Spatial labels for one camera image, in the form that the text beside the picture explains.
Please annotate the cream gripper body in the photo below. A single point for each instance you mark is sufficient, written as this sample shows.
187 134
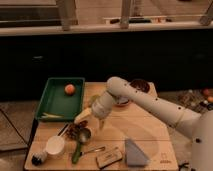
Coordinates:
98 112

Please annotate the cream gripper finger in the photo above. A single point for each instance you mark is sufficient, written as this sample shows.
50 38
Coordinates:
83 116
101 124

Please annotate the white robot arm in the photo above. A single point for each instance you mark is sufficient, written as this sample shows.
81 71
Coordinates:
198 127

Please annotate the metal cup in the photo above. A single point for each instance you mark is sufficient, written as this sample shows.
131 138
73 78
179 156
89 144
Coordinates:
84 136

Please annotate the white cup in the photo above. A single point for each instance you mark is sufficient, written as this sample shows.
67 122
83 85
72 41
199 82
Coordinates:
55 146

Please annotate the light green object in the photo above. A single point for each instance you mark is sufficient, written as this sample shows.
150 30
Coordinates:
92 100

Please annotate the brown bowl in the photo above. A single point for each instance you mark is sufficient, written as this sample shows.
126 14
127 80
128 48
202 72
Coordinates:
122 101

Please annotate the orange fruit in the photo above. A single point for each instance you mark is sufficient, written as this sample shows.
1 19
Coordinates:
69 89

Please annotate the green plastic tray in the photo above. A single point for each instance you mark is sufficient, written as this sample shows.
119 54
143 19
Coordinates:
54 100

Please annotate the wooden block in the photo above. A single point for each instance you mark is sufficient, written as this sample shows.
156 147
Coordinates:
109 157

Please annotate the metal fork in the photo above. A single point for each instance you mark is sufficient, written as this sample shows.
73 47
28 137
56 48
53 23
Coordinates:
90 151

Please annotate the grey triangular cloth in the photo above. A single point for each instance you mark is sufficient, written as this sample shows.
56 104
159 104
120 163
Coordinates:
135 157

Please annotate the dark bowl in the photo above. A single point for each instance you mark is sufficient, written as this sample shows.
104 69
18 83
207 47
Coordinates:
140 85

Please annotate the black utensil handle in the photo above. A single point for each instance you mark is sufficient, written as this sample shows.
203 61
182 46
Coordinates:
63 129

